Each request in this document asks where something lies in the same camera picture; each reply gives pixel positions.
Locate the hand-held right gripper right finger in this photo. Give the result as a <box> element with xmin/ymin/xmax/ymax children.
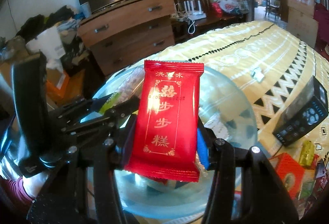
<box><xmin>197</xmin><ymin>128</ymin><xmax>300</xmax><ymax>224</ymax></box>

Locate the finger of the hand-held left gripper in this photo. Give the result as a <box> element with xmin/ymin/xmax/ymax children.
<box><xmin>47</xmin><ymin>97</ymin><xmax>103</xmax><ymax>124</ymax></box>
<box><xmin>60</xmin><ymin>97</ymin><xmax>141</xmax><ymax>149</ymax></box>

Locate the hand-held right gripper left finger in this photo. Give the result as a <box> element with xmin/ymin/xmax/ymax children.
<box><xmin>67</xmin><ymin>113</ymin><xmax>138</xmax><ymax>224</ymax></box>

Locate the green snack packet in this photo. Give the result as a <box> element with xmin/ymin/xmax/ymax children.
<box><xmin>99</xmin><ymin>92</ymin><xmax>122</xmax><ymax>115</ymax></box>

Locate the red snack packet gold print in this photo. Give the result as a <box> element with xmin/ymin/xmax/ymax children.
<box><xmin>124</xmin><ymin>59</ymin><xmax>205</xmax><ymax>183</ymax></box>

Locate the clear glass bowl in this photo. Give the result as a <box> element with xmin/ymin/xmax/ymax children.
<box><xmin>87</xmin><ymin>62</ymin><xmax>259</xmax><ymax>219</ymax></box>

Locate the person's left forearm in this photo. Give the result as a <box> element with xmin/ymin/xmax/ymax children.
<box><xmin>0</xmin><ymin>170</ymin><xmax>49</xmax><ymax>211</ymax></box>

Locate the white lace-print snack packet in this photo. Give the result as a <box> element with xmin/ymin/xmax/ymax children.
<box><xmin>203</xmin><ymin>113</ymin><xmax>230</xmax><ymax>139</ymax></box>

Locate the orange box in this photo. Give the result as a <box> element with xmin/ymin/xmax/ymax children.
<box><xmin>46</xmin><ymin>70</ymin><xmax>70</xmax><ymax>97</ymax></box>

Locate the translucent speckled snack packet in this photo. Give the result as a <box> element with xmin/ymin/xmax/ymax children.
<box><xmin>117</xmin><ymin>67</ymin><xmax>144</xmax><ymax>101</ymax></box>

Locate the black printed bag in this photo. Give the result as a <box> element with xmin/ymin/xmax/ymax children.
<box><xmin>60</xmin><ymin>36</ymin><xmax>89</xmax><ymax>77</ymax></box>

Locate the white paper bag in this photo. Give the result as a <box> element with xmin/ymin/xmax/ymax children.
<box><xmin>26</xmin><ymin>26</ymin><xmax>66</xmax><ymax>70</ymax></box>

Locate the pile of dark clothes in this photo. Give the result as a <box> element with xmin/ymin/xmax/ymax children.
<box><xmin>15</xmin><ymin>5</ymin><xmax>83</xmax><ymax>42</ymax></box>

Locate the small white wrapper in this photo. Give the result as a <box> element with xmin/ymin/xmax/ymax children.
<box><xmin>251</xmin><ymin>67</ymin><xmax>265</xmax><ymax>83</ymax></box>

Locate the wooden chest of drawers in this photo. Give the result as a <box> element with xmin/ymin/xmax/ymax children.
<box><xmin>77</xmin><ymin>0</ymin><xmax>176</xmax><ymax>77</ymax></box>

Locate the blue cup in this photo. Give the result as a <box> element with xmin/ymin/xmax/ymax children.
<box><xmin>79</xmin><ymin>1</ymin><xmax>92</xmax><ymax>19</ymax></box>

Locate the black product box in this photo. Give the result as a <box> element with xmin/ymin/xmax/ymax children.
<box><xmin>272</xmin><ymin>76</ymin><xmax>329</xmax><ymax>147</ymax></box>

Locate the dark wooden desk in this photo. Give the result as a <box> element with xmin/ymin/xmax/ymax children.
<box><xmin>166</xmin><ymin>0</ymin><xmax>251</xmax><ymax>44</ymax></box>

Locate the dark red snack packet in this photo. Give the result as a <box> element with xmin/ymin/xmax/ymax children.
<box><xmin>312</xmin><ymin>157</ymin><xmax>329</xmax><ymax>201</ymax></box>

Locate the white router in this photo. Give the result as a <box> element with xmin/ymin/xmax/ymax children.
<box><xmin>177</xmin><ymin>0</ymin><xmax>207</xmax><ymax>20</ymax></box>

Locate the white plastic bag red print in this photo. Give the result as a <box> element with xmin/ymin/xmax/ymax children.
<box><xmin>218</xmin><ymin>0</ymin><xmax>241</xmax><ymax>15</ymax></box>

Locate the wooden chair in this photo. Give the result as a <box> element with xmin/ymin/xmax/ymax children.
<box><xmin>265</xmin><ymin>0</ymin><xmax>280</xmax><ymax>20</ymax></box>

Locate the plain cardboard box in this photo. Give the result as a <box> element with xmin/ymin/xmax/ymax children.
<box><xmin>286</xmin><ymin>8</ymin><xmax>319</xmax><ymax>48</ymax></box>

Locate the maroon garment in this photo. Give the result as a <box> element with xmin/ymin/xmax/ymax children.
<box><xmin>314</xmin><ymin>3</ymin><xmax>329</xmax><ymax>60</ymax></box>

